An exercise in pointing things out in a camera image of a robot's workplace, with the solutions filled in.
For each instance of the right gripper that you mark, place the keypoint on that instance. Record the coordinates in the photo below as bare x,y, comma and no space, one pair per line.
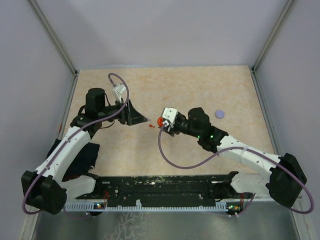
171,130

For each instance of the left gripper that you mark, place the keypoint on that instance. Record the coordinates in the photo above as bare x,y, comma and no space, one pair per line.
130,116

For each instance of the red earbud charging case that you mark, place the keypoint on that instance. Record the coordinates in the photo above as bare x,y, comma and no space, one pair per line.
161,122

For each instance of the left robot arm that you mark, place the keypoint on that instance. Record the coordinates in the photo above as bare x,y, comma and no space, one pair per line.
44,188

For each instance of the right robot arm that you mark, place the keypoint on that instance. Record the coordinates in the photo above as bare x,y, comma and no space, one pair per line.
280,177

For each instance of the purple earbud charging case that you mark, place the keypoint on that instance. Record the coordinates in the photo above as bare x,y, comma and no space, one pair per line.
219,114

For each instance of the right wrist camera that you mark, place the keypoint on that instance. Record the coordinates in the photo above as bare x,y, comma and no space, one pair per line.
169,114

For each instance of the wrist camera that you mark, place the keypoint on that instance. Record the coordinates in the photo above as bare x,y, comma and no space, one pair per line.
169,114
118,90

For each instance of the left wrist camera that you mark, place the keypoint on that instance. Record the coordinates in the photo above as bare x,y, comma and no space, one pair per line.
118,90

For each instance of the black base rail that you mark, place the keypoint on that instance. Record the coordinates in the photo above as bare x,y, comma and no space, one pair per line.
164,191

